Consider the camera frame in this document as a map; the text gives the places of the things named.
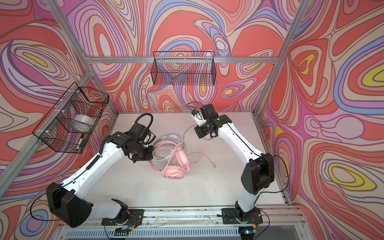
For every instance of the left black wire basket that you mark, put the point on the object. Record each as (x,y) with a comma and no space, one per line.
(57,133)

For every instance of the pink cat-ear headphones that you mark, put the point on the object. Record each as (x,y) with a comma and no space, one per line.
(178,164)

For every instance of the black wire basket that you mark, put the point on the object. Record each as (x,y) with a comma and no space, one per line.
(57,133)
(184,68)

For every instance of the slotted grey cable duct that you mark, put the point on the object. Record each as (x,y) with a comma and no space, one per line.
(153,234)

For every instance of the aluminium front rail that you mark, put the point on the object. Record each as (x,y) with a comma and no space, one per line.
(209,216)

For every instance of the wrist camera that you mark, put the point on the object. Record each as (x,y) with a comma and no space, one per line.
(204,115)
(141,134)

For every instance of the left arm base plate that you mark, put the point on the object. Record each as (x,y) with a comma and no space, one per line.
(129,217)

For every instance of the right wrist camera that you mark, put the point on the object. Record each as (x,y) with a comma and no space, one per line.
(204,115)

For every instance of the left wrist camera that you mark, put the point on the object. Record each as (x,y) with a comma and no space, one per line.
(141,134)

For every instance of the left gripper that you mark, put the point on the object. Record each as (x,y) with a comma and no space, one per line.
(151,148)

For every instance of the white headphones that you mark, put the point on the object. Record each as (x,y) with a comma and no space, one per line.
(161,156)

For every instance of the white tape roll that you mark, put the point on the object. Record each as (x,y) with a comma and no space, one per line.
(82,123)

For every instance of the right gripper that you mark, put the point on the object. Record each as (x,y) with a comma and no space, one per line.
(201,134)

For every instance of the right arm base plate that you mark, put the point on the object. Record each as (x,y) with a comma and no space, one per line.
(231,216)

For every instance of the rear black wire basket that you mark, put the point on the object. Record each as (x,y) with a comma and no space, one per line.
(184,68)

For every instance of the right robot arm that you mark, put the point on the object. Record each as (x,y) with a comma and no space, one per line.
(257,175)

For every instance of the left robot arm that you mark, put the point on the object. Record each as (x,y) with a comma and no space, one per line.
(68,200)

